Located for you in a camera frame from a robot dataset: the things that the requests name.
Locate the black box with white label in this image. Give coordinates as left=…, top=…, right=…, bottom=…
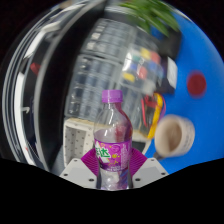
left=161, top=55, right=180, bottom=97

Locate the flat black case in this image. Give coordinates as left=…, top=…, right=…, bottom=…
left=149, top=24, right=183, bottom=61

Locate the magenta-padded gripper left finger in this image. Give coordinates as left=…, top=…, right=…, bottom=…
left=59, top=147, right=101, bottom=190

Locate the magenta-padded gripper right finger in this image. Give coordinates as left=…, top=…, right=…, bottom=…
left=129, top=147, right=170, bottom=190

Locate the dark overhead shelf unit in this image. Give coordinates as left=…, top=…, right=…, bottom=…
left=1, top=0, right=108, bottom=175

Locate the clear-drawer parts cabinet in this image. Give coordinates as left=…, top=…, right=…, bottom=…
left=119, top=82, right=158, bottom=135
left=64, top=54, right=125, bottom=122
left=80, top=17, right=138, bottom=63

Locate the flat round red coaster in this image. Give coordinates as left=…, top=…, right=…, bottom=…
left=186, top=70, right=208, bottom=98

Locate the parts cabinet with coloured drawers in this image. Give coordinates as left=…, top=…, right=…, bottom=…
left=122, top=29, right=168, bottom=92

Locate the green potted plant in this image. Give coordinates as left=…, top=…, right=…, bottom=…
left=119, top=0, right=182, bottom=38

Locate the beige perforated tray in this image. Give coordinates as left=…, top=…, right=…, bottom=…
left=62, top=117, right=152, bottom=168

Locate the purple-capped clear drink bottle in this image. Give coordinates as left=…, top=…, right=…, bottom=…
left=93, top=88, right=134, bottom=191

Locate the beige patterned mug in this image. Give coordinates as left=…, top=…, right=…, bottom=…
left=153, top=113, right=196, bottom=160

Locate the yellow multimeter with red leads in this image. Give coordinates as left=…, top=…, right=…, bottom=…
left=141, top=92, right=167, bottom=142

